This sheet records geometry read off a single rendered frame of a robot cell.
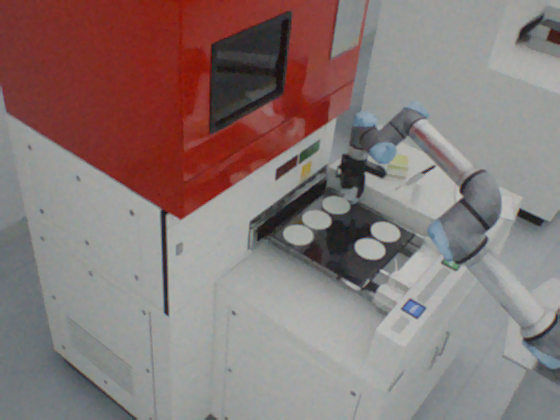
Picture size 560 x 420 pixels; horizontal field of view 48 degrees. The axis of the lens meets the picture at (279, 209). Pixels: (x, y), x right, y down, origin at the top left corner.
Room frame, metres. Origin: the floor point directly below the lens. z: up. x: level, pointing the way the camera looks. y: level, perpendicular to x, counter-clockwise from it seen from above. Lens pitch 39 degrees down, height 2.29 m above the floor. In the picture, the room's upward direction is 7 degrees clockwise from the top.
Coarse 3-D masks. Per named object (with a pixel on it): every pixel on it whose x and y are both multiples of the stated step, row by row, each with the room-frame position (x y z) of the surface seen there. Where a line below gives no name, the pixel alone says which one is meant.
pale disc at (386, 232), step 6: (372, 228) 1.68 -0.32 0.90; (378, 228) 1.68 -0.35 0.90; (384, 228) 1.68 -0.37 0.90; (390, 228) 1.69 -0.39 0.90; (396, 228) 1.69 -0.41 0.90; (378, 234) 1.65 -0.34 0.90; (384, 234) 1.65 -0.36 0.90; (390, 234) 1.66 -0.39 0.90; (396, 234) 1.66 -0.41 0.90; (384, 240) 1.62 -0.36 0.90; (390, 240) 1.63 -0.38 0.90
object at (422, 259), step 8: (424, 248) 1.63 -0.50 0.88; (416, 256) 1.58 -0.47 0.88; (424, 256) 1.59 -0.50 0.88; (432, 256) 1.59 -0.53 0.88; (408, 264) 1.54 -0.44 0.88; (416, 264) 1.54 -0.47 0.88; (424, 264) 1.55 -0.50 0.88; (400, 272) 1.50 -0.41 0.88; (408, 272) 1.50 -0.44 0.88; (416, 272) 1.51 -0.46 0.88; (424, 272) 1.51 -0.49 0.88; (416, 280) 1.47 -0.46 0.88; (392, 288) 1.42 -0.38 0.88; (376, 304) 1.36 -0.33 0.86; (384, 304) 1.35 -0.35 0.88
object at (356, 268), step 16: (320, 208) 1.75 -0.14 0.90; (352, 208) 1.78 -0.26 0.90; (288, 224) 1.65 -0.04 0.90; (304, 224) 1.66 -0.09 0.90; (336, 224) 1.68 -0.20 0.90; (352, 224) 1.69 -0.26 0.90; (368, 224) 1.70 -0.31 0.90; (320, 240) 1.59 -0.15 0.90; (336, 240) 1.59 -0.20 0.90; (352, 240) 1.60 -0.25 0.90; (400, 240) 1.63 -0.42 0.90; (320, 256) 1.51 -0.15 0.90; (336, 256) 1.52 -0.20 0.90; (352, 256) 1.53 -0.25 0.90; (384, 256) 1.54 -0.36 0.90; (336, 272) 1.44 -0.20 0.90; (352, 272) 1.45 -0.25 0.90; (368, 272) 1.46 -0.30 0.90
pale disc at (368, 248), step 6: (360, 240) 1.61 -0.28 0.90; (366, 240) 1.61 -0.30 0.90; (372, 240) 1.62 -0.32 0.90; (360, 246) 1.58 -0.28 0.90; (366, 246) 1.58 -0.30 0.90; (372, 246) 1.59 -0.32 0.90; (378, 246) 1.59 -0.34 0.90; (360, 252) 1.55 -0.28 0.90; (366, 252) 1.55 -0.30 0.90; (372, 252) 1.56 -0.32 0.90; (378, 252) 1.56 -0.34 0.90; (384, 252) 1.56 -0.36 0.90; (372, 258) 1.53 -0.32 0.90; (378, 258) 1.53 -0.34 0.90
